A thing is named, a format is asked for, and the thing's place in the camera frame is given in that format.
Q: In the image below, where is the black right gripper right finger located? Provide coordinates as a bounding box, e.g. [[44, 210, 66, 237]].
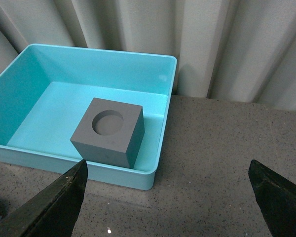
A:
[[248, 159, 296, 237]]

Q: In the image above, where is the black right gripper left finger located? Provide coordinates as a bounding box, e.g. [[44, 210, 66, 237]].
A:
[[0, 159, 88, 237]]

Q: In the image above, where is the gray cube with round hole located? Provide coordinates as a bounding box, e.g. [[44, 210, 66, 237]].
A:
[[70, 98, 145, 168]]

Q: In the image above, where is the light blue plastic box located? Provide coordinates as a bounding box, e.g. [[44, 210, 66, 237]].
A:
[[0, 44, 177, 190]]

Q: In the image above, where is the white pleated curtain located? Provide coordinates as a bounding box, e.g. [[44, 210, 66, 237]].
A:
[[0, 0, 296, 111]]

